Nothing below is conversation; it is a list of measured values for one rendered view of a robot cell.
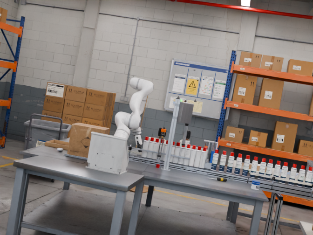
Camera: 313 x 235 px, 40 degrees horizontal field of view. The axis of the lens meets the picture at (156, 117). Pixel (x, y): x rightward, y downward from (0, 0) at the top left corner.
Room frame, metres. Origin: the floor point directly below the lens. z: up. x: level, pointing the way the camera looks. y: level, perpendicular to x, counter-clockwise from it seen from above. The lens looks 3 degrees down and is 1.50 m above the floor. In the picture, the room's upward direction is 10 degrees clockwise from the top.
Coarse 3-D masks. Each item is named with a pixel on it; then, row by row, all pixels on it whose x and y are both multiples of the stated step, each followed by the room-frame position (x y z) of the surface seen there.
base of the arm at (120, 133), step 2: (118, 130) 3.63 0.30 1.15; (120, 130) 3.62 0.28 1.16; (116, 132) 3.62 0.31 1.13; (118, 132) 3.60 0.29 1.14; (120, 132) 3.60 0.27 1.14; (122, 132) 3.61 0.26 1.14; (124, 132) 3.61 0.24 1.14; (126, 132) 3.63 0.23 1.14; (114, 134) 3.63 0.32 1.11; (116, 134) 3.59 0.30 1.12; (118, 134) 3.59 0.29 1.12; (120, 134) 3.59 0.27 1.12; (122, 134) 3.59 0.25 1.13; (124, 134) 3.60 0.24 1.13; (126, 134) 3.62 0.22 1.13; (116, 136) 3.57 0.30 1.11; (118, 136) 3.57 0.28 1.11; (120, 136) 3.57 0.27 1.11; (122, 136) 3.58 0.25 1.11; (124, 136) 3.59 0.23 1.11; (126, 136) 3.61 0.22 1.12; (128, 136) 3.64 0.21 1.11
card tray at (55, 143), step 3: (48, 141) 4.24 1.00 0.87; (51, 141) 4.32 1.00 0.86; (54, 141) 4.40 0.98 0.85; (57, 141) 4.40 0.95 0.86; (60, 141) 4.40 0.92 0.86; (63, 141) 4.39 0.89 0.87; (45, 144) 4.15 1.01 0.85; (48, 144) 4.15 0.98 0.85; (51, 144) 4.14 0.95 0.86; (54, 144) 4.14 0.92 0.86; (57, 144) 4.14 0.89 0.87; (60, 144) 4.39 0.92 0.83; (63, 144) 4.39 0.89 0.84; (66, 144) 4.39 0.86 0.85; (54, 147) 4.14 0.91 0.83; (57, 147) 4.14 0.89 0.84; (60, 147) 4.13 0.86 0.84; (63, 147) 4.13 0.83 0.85; (66, 147) 4.13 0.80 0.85
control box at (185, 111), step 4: (180, 104) 4.01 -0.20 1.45; (184, 104) 4.00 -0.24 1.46; (188, 104) 4.05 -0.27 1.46; (192, 104) 4.10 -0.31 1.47; (180, 108) 4.00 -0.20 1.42; (184, 108) 4.01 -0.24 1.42; (188, 108) 4.06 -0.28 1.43; (192, 108) 4.11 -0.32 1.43; (180, 112) 4.00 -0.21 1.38; (184, 112) 4.02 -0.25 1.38; (188, 112) 4.06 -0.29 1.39; (180, 116) 3.99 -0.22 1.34; (184, 116) 4.03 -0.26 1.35; (188, 116) 4.07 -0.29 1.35; (180, 120) 3.99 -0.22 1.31; (184, 120) 4.04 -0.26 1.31; (188, 120) 4.08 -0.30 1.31
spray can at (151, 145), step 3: (150, 138) 4.19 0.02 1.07; (153, 138) 4.18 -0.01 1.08; (150, 141) 4.18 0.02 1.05; (153, 141) 4.19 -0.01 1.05; (150, 144) 4.17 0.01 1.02; (153, 144) 4.18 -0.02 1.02; (150, 147) 4.17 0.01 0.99; (150, 150) 4.17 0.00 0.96; (147, 153) 4.18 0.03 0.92; (150, 153) 4.17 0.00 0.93; (147, 156) 4.18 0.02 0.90; (150, 156) 4.17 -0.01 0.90
